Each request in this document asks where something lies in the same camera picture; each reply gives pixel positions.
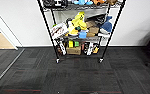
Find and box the black white pack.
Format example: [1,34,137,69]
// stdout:
[84,41,96,56]

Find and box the white door frame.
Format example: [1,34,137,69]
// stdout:
[0,4,26,51]

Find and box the brown paper box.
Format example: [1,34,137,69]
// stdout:
[85,20,101,38]

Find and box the blue plush toy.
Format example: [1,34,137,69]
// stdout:
[69,0,94,6]

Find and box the white red snack bag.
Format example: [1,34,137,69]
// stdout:
[50,22,70,41]

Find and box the black wire shelf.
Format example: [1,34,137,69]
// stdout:
[36,0,127,64]

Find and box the yellow plush toy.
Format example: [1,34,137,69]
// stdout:
[68,11,89,36]

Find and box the blue bag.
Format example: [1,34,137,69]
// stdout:
[98,15,114,35]

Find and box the brown cardboard box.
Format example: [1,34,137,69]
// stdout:
[65,46,82,56]

